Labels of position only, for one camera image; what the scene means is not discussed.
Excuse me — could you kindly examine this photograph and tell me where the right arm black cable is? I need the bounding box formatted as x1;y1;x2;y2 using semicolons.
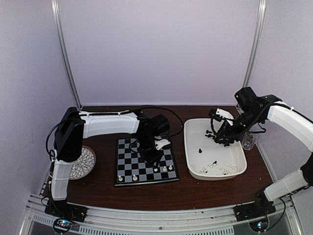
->
209;117;227;145

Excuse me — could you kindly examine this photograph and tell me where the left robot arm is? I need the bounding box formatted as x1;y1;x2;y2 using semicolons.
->
50;107;171;217

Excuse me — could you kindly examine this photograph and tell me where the patterned ceramic plate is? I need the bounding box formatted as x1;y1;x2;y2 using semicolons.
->
69;145;96;180

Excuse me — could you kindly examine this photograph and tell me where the circuit board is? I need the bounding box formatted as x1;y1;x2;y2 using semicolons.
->
249;218;269;233
52;218;73;233

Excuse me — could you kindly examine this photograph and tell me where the aluminium frame post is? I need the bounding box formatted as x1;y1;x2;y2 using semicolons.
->
242;0;267;87
51;0;83;111

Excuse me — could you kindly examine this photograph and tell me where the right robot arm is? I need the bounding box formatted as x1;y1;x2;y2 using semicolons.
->
209;87;313;216

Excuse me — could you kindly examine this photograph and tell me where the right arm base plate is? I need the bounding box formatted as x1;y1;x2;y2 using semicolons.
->
233;203;276;222

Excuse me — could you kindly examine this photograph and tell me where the right circuit board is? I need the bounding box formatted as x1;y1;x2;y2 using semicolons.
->
249;218;269;233

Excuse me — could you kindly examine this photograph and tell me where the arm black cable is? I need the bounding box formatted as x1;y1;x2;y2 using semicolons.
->
209;117;227;145
46;105;184;160

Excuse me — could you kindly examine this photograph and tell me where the white piece showing black base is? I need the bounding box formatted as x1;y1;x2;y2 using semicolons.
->
201;167;208;174

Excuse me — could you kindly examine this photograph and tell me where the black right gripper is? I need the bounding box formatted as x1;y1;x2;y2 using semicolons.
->
215;109;263;143

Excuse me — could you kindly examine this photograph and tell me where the left circuit board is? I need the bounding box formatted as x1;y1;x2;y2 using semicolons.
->
52;218;73;233

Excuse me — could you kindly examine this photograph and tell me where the left aluminium frame post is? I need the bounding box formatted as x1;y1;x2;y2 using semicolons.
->
51;0;83;111

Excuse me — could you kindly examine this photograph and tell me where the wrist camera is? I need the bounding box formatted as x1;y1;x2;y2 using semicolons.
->
208;108;234;122
155;139;171;150

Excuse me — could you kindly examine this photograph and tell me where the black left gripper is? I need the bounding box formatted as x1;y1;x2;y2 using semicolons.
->
137;134;164;169

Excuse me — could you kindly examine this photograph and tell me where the black white chessboard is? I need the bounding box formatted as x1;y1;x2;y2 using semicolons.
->
114;138;180;187

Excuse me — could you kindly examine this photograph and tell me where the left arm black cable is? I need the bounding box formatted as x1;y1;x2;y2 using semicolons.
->
46;105;184;160

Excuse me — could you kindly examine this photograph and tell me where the pile of black chess pieces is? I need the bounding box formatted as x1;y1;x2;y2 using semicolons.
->
205;130;230;147

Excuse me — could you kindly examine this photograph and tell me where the white plastic tub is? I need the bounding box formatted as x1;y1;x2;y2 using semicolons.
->
184;118;247;181

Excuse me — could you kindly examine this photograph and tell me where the aluminium front rail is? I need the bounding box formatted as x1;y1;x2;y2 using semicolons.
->
19;192;300;235

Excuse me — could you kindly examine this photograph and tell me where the cluster of white chess pieces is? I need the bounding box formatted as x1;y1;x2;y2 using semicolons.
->
191;164;238;176

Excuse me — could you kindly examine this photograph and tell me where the right aluminium frame post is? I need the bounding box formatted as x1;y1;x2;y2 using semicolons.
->
242;0;267;87

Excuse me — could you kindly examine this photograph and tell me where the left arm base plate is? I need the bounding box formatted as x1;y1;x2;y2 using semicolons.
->
45;200;88;222

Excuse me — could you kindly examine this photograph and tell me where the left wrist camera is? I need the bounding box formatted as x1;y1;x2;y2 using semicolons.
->
155;139;171;150

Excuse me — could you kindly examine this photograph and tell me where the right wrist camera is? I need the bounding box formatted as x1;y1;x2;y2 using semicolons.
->
208;108;234;122

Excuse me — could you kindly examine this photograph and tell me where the clear plastic cup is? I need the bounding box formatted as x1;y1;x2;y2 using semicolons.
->
242;129;259;150

